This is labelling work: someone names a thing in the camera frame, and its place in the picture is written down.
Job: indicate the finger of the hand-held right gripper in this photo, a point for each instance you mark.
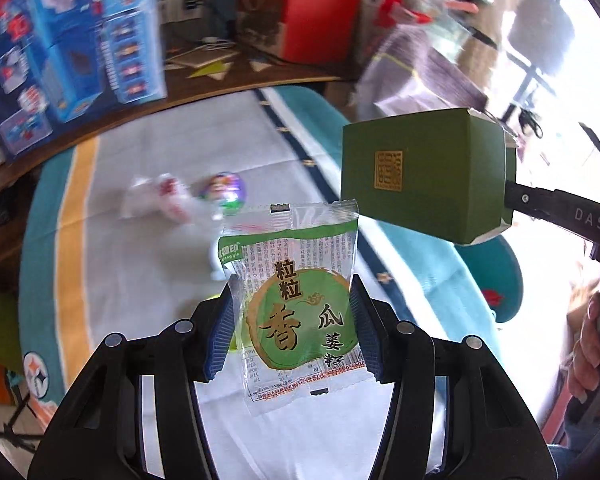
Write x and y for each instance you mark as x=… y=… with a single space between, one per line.
x=555 y=205

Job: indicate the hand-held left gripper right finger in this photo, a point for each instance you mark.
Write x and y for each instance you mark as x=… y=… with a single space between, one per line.
x=367 y=340

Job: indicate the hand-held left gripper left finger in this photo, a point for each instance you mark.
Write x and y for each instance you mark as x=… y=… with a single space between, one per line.
x=220 y=340

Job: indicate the green clear snack packet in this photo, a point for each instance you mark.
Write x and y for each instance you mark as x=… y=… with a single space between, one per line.
x=300 y=325

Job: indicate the dark green cardboard box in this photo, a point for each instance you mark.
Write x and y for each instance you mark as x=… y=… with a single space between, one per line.
x=420 y=175

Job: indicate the person's right hand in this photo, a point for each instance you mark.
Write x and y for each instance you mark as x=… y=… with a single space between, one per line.
x=587 y=350

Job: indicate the white bottle green label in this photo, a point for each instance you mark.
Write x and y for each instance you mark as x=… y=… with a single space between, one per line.
x=216 y=260

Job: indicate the black chair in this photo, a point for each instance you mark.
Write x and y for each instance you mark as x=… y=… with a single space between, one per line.
x=540 y=35

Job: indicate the purple green wrapped candy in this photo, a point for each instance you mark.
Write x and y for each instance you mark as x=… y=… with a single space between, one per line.
x=225 y=187

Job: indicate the white crumpled wrapper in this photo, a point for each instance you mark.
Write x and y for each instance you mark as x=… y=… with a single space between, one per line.
x=155 y=195

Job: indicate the grey plastic bag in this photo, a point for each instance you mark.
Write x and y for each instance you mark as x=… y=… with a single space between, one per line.
x=420 y=75

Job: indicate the wooden desk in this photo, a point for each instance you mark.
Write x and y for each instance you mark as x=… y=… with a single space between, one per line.
x=130 y=112

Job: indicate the white notebook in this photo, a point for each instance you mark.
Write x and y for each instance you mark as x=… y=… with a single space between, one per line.
x=200 y=57

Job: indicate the red box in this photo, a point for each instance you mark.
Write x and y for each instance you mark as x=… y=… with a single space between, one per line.
x=325 y=10

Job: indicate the blue toy box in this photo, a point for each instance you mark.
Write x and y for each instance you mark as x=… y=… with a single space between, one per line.
x=10 y=85
x=90 y=35

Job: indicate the wall power outlet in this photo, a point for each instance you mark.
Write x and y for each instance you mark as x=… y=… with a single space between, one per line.
x=187 y=6

